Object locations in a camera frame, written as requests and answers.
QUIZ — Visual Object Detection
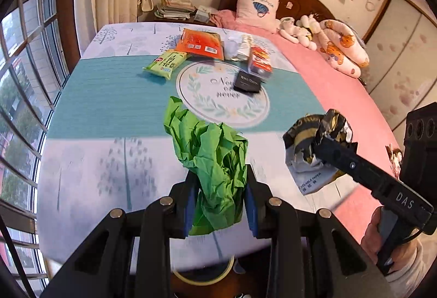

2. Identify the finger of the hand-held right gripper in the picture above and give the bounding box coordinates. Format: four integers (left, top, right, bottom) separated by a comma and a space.
312, 137, 393, 198

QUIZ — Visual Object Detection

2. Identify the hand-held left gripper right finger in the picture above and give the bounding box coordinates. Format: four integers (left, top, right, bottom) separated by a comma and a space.
243, 165, 390, 298

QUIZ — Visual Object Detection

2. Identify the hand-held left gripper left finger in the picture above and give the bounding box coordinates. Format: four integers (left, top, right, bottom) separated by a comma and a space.
41, 170, 200, 298

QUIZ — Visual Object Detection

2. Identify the black gold paper bag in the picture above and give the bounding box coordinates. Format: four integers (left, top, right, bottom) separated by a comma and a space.
283, 109, 358, 197

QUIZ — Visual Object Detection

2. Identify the green paper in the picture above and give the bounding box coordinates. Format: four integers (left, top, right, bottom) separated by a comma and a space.
163, 96, 249, 236

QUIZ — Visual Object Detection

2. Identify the dark trash bin cream rim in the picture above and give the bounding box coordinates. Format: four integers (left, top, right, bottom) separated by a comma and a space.
171, 255, 236, 285

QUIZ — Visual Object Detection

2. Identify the cream paper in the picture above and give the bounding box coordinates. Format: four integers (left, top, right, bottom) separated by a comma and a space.
223, 33, 254, 62

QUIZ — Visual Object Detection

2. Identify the person's right forearm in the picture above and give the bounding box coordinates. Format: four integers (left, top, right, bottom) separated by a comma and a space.
386, 240, 431, 295

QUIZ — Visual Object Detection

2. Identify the person's right hand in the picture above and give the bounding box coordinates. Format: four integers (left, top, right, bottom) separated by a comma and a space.
361, 207, 419, 280

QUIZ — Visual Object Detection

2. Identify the pink bed sheet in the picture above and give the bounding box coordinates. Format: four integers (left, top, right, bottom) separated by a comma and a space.
218, 9, 407, 244

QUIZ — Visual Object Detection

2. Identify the pale wardrobe door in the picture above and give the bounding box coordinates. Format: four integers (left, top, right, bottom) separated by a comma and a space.
362, 0, 437, 141

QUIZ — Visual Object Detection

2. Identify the bear print rolled quilt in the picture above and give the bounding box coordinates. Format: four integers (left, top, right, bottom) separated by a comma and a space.
319, 19, 370, 78

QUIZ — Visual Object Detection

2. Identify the small black box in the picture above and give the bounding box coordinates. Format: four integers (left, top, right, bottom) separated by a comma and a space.
233, 71, 264, 94

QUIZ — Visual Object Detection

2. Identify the red orange box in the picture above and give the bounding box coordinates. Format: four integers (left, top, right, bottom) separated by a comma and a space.
247, 47, 274, 82

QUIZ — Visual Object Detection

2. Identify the tree print tablecloth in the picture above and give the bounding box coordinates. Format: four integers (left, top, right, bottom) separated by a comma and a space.
37, 22, 342, 276

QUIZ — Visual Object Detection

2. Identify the white plush bear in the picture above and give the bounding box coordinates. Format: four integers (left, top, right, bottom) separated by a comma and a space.
278, 16, 309, 44

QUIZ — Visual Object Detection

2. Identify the green snack packet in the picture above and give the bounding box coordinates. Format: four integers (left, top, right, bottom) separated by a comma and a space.
143, 49, 191, 81

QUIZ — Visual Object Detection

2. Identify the orange packet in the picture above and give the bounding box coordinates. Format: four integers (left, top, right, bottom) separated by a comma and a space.
176, 28, 226, 61

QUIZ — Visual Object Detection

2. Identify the pink embroidered pillow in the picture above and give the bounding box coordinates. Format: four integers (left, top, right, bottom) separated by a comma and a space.
235, 0, 280, 34

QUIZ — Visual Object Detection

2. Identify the pink folded cloth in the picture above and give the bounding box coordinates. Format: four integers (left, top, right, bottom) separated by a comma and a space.
210, 9, 238, 28

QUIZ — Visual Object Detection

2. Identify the small white box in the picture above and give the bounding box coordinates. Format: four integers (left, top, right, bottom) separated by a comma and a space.
194, 6, 214, 24

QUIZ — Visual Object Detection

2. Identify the stack of books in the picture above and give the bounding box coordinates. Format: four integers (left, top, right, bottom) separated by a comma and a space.
154, 0, 197, 20

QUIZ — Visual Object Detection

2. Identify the window with metal grille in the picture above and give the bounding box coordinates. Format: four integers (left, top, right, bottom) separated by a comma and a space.
0, 0, 82, 298

